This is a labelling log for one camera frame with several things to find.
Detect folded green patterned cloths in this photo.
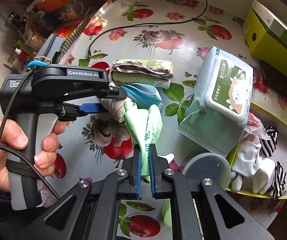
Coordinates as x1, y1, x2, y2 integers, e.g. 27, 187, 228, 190
110, 59, 174, 89

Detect white green flat box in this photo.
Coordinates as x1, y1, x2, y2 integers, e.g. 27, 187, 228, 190
251, 0, 287, 48

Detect green microfiber cloth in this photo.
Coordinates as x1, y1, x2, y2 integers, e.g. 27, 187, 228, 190
123, 101, 163, 183

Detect cream striped towel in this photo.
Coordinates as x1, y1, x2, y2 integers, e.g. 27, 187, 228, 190
98, 97, 133, 123

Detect baby wipes pack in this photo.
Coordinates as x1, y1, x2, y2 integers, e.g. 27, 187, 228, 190
177, 46, 253, 157

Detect person's left hand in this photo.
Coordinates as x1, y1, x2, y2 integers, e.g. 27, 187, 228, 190
0, 118, 66, 193

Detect yellow-green shoebox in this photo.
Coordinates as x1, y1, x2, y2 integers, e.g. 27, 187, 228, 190
243, 8, 287, 77

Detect round plastic container lid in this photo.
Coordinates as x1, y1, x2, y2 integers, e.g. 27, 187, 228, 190
182, 152, 231, 190

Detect clear plastic wrapper red print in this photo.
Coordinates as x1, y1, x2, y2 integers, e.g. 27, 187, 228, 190
244, 112, 271, 140

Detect yellow-green box lid tray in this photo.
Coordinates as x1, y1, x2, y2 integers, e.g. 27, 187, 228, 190
250, 103, 287, 199

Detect yellow printed carton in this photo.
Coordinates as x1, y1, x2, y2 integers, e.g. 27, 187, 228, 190
57, 19, 90, 62

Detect grey white knit glove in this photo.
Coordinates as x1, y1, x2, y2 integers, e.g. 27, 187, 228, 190
231, 134, 261, 193

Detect folded light blue cloth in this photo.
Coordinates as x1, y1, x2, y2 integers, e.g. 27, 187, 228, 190
121, 83, 163, 110

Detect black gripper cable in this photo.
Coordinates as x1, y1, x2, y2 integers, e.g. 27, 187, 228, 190
0, 65, 62, 201

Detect black white striped sock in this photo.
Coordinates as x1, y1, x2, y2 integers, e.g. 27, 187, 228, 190
260, 126, 279, 158
268, 161, 286, 200

